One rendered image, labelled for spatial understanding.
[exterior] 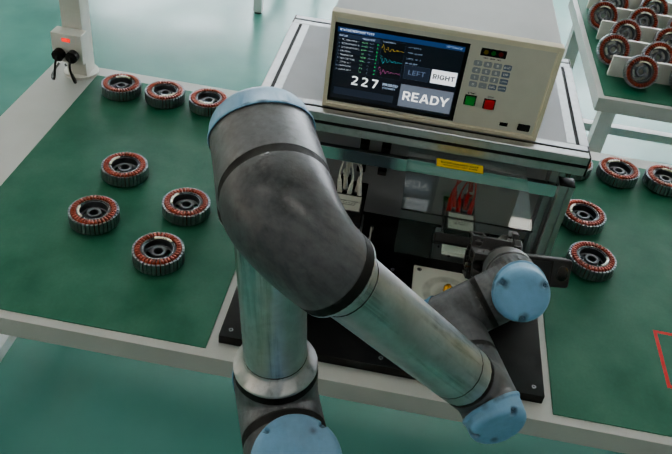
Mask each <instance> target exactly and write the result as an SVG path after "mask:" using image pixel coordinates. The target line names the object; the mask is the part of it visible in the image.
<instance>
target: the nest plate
mask: <svg viewBox="0 0 672 454"><path fill-rule="evenodd" d="M466 280H468V279H466V278H465V277H464V275H463V274H462V273H456V272H451V271H445V270H440V269H434V268H429V267H423V266H418V265H414V269H413V278H412V288H411V290H413V291H414V292H415V293H416V294H417V295H418V296H419V297H421V298H422V299H423V300H426V299H427V298H428V297H430V296H435V295H437V294H439V293H441V292H443V288H444V285H446V284H451V286H452V287H453V286H455V285H457V284H460V283H462V282H464V281H466Z"/></svg>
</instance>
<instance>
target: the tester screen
mask: <svg viewBox="0 0 672 454"><path fill-rule="evenodd" d="M465 48H466V47H462V46H456V45H450V44H444V43H438V42H432V41H425V40H419V39H413V38H407V37H401V36H395V35H389V34H383V33H377V32H371V31H365V30H359V29H352V28H346V27H340V26H338V32H337V41H336V50H335V58H334V67H333V76H332V84H331V93H330V97H335V98H341V99H347V100H353V101H359V102H364V103H370V104H376V105H382V106H388V107H394V108H400V109H406V110H412V111H417V112H423V113H429V114H435V115H441V116H447V117H450V113H451V109H452V104H453V100H454V96H455V91H456V87H457V83H458V78H459V74H460V70H461V66H462V61H463V57H464V53H465ZM405 65H411V66H417V67H423V68H429V69H435V70H441V71H447V72H453V73H458V76H457V80H456V85H455V87H452V86H446V85H440V84H434V83H428V82H422V81H416V80H410V79H404V78H403V73H404V67H405ZM351 75H356V76H361V77H367V78H373V79H379V80H381V81H380V88H379V90H373V89H367V88H362V87H356V86H350V85H349V84H350V76H351ZM401 84H406V85H412V86H418V87H424V88H430V89H436V90H442V91H448V92H454V95H453V100H452V104H451V108H450V113H449V114H443V113H438V112H432V111H426V110H420V109H414V108H408V107H402V106H397V103H398V98H399V92H400V87H401ZM334 86H337V87H343V88H349V89H355V90H361V91H366V92H372V93H378V94H384V95H390V96H393V101H392V103H389V102H383V101H377V100H371V99H365V98H360V97H354V96H348V95H342V94H336V93H333V91H334Z"/></svg>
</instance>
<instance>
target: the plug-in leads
mask: <svg viewBox="0 0 672 454"><path fill-rule="evenodd" d="M343 164H344V161H342V164H341V167H340V171H339V175H338V179H337V192H340V193H342V189H343V191H347V193H346V194H351V193H352V189H353V186H354V185H353V183H354V168H353V164H357V165H358V166H359V171H360V176H359V177H358V180H357V183H356V187H355V189H354V191H353V192H354V193H356V194H357V196H362V175H363V167H362V164H358V163H352V162H347V161H346V168H345V169H343V173H344V174H343V173H342V174H341V170H342V167H343ZM360 166H361V167H360ZM351 167H352V181H351V183H350V180H351V175H349V174H350V168H351ZM342 184H343V187H342ZM348 185H349V187H348Z"/></svg>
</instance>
